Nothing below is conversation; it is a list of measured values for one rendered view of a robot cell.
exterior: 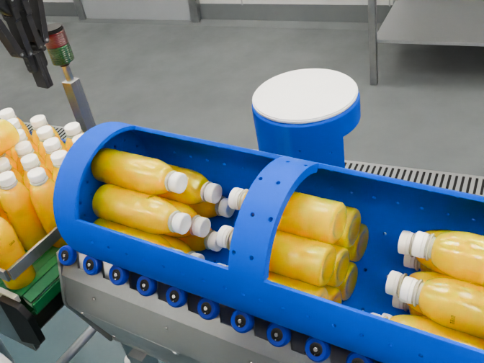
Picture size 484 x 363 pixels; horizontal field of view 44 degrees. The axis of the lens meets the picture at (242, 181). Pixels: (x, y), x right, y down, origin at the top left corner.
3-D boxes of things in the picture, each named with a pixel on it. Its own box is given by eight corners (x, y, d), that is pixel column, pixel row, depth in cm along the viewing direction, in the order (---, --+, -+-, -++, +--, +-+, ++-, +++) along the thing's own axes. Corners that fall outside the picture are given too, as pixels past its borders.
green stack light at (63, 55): (63, 67, 163) (57, 50, 160) (47, 64, 166) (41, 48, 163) (79, 56, 167) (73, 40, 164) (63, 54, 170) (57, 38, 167)
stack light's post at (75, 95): (161, 333, 233) (70, 83, 168) (153, 330, 235) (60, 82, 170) (167, 326, 235) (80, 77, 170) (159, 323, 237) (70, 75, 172)
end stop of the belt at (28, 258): (14, 280, 128) (9, 271, 126) (11, 279, 128) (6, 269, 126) (130, 174, 153) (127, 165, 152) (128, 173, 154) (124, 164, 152)
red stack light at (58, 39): (57, 50, 160) (52, 36, 157) (40, 47, 163) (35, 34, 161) (73, 39, 164) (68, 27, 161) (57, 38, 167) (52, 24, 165)
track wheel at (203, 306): (217, 300, 109) (222, 299, 111) (197, 293, 111) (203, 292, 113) (212, 323, 109) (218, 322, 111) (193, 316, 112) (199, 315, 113)
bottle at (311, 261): (315, 291, 92) (215, 259, 101) (332, 284, 98) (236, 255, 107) (324, 246, 91) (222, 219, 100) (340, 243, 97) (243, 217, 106)
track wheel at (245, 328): (252, 312, 105) (258, 311, 107) (231, 305, 108) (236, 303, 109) (247, 337, 106) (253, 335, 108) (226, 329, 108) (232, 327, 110)
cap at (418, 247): (428, 230, 87) (417, 227, 88) (421, 256, 87) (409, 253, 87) (432, 237, 91) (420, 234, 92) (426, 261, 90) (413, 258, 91)
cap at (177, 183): (169, 171, 110) (176, 173, 109) (181, 171, 114) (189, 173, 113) (166, 191, 111) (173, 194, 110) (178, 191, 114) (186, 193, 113)
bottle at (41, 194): (65, 251, 140) (38, 189, 129) (45, 244, 144) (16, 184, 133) (85, 232, 145) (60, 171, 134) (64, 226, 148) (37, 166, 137)
